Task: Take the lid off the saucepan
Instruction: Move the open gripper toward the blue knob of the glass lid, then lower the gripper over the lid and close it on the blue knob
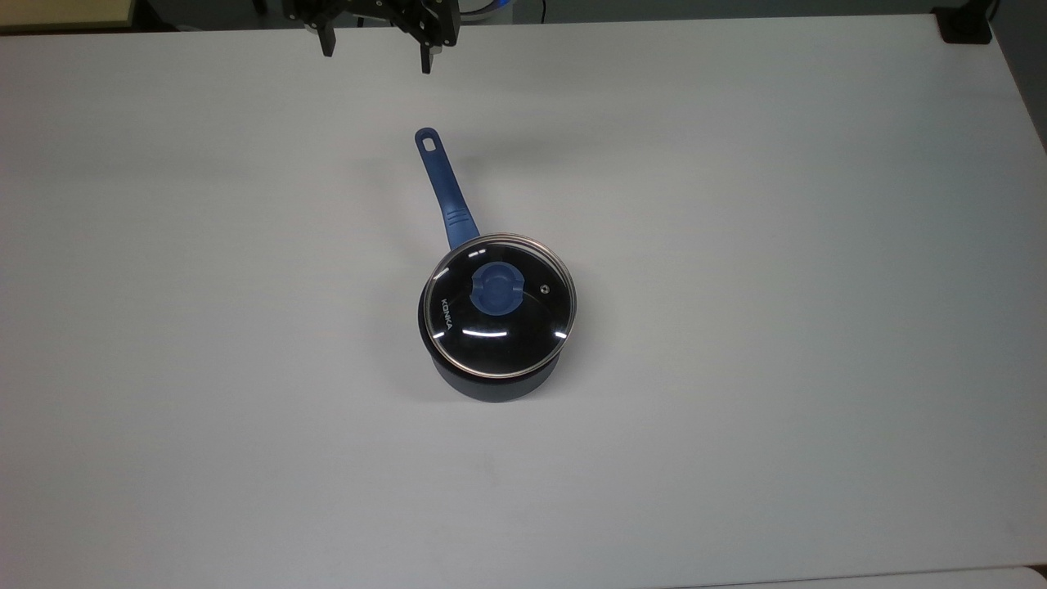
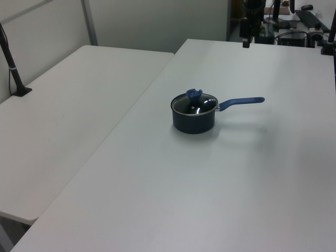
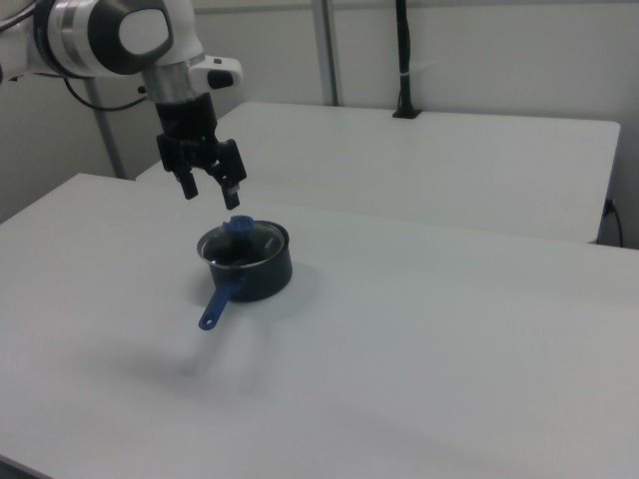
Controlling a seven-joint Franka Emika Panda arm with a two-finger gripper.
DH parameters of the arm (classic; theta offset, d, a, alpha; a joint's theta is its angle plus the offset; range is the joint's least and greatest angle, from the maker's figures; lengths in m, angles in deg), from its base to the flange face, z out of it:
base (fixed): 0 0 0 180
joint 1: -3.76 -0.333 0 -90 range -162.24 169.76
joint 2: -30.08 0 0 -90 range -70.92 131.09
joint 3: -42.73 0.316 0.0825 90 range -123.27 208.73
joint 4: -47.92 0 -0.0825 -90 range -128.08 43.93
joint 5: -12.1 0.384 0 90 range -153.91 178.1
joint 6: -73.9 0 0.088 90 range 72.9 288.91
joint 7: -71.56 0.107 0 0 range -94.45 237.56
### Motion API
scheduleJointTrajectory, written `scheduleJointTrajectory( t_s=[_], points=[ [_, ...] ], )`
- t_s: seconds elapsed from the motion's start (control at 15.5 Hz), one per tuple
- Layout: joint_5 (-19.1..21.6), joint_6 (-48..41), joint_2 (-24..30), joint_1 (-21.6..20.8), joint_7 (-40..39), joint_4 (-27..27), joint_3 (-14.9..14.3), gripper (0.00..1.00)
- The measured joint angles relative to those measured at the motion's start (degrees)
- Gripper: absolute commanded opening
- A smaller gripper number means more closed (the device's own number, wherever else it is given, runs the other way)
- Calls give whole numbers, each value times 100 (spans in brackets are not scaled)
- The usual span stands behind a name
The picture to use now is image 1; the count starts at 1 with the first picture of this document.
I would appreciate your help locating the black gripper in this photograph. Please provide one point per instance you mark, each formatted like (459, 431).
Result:
(372, 10)

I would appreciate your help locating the black camera pole clamp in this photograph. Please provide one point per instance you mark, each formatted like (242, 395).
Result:
(965, 23)

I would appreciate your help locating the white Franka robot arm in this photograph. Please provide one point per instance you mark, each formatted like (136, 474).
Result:
(489, 6)

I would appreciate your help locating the light wooden board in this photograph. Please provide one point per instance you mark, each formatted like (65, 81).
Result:
(65, 12)

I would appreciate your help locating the glass lid with blue knob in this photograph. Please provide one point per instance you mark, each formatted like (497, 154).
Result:
(496, 288)

